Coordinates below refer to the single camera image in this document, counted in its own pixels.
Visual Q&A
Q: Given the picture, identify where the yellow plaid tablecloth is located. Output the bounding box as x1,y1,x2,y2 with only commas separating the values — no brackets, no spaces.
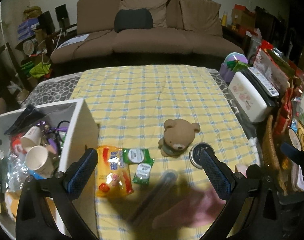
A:
72,65,256,239

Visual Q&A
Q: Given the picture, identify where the black lumbar cushion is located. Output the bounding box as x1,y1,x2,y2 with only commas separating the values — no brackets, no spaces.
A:
114,8,153,33

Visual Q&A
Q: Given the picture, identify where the yellow sulfur soap packet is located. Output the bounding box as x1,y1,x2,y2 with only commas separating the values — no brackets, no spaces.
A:
96,145,133,198

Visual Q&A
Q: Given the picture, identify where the brown teddy bear plush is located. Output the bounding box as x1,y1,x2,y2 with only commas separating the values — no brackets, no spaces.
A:
158,119,201,158

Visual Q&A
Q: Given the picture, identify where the pink fabric headband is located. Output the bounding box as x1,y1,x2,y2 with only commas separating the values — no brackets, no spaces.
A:
151,163,249,230

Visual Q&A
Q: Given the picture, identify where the white floral tissue box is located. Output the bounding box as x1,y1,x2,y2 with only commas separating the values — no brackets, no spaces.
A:
228,72,272,123

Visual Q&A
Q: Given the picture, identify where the brown sofa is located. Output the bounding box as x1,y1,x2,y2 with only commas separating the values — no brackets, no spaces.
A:
51,0,242,69

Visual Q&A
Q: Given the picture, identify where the purple container with lid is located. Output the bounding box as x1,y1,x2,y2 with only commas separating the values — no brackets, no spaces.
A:
219,52,249,83

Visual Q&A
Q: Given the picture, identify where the paper cup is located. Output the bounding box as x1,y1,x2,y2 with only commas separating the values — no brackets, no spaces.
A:
20,126,43,152
25,145,54,178

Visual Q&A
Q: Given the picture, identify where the round Nivea cream tin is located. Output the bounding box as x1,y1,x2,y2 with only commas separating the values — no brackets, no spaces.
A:
189,142,214,170

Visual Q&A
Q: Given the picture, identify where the white cardboard storage box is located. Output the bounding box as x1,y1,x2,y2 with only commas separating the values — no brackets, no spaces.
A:
0,99,99,239

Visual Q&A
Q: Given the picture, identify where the clear plastic tube case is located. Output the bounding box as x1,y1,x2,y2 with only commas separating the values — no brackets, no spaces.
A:
128,170,178,227

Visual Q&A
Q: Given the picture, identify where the paper cup upper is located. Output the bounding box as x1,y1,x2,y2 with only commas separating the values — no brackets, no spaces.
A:
20,126,43,152

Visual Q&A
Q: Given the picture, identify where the wicker basket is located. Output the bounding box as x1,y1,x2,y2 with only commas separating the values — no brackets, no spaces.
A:
262,115,288,196

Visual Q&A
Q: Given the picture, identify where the green wipe packet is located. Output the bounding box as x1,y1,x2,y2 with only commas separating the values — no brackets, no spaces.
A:
122,148,153,165
132,163,152,185

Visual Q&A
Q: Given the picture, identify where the paper cup lower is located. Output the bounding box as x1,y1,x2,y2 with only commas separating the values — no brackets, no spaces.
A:
25,145,54,178

